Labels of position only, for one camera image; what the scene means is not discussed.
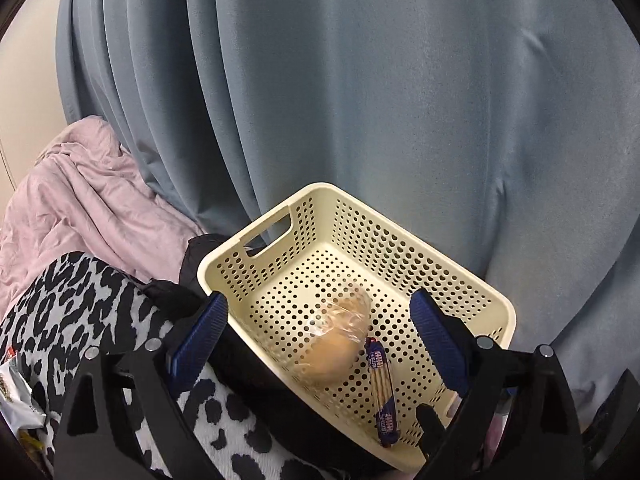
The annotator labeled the bread bun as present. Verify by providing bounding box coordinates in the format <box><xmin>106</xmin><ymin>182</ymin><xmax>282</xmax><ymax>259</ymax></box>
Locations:
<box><xmin>299</xmin><ymin>292</ymin><xmax>373</xmax><ymax>388</ymax></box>

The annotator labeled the pink blanket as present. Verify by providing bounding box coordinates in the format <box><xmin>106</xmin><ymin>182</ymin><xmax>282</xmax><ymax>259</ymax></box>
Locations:
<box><xmin>0</xmin><ymin>115</ymin><xmax>206</xmax><ymax>311</ymax></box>

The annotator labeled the blue-grey curtain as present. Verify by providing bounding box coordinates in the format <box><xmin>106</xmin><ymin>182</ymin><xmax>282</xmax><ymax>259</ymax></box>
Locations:
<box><xmin>55</xmin><ymin>0</ymin><xmax>640</xmax><ymax>411</ymax></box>

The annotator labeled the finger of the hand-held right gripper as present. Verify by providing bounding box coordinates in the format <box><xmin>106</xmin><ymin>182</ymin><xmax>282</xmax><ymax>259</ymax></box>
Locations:
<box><xmin>416</xmin><ymin>404</ymin><xmax>448</xmax><ymax>466</ymax></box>

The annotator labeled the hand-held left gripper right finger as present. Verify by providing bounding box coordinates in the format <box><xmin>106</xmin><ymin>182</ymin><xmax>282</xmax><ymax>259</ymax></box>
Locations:
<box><xmin>409</xmin><ymin>287</ymin><xmax>586</xmax><ymax>480</ymax></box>

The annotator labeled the cream perforated plastic basket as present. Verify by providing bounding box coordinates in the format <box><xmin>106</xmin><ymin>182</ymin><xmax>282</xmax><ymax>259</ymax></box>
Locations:
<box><xmin>196</xmin><ymin>183</ymin><xmax>517</xmax><ymax>472</ymax></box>

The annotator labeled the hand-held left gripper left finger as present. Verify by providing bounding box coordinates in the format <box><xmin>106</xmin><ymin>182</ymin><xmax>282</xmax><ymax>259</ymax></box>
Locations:
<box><xmin>52</xmin><ymin>291</ymin><xmax>231</xmax><ymax>480</ymax></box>

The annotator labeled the cream wardrobe door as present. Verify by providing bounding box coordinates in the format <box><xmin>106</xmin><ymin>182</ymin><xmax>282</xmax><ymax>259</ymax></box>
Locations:
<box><xmin>0</xmin><ymin>0</ymin><xmax>68</xmax><ymax>196</ymax></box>

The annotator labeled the blue cracker stick packet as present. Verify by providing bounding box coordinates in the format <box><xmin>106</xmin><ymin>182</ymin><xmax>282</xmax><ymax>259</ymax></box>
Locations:
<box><xmin>365</xmin><ymin>337</ymin><xmax>398</xmax><ymax>447</ymax></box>

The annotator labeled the white snack packet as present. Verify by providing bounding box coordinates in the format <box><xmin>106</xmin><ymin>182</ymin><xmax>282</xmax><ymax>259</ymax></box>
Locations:
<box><xmin>0</xmin><ymin>360</ymin><xmax>48</xmax><ymax>431</ymax></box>

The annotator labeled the leopard print blanket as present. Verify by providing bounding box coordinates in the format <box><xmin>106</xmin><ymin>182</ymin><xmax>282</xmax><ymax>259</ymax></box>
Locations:
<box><xmin>0</xmin><ymin>251</ymin><xmax>341</xmax><ymax>480</ymax></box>

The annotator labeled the black cloth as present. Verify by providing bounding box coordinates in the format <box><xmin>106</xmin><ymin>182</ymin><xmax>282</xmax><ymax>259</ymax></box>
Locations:
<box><xmin>142</xmin><ymin>234</ymin><xmax>391</xmax><ymax>476</ymax></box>

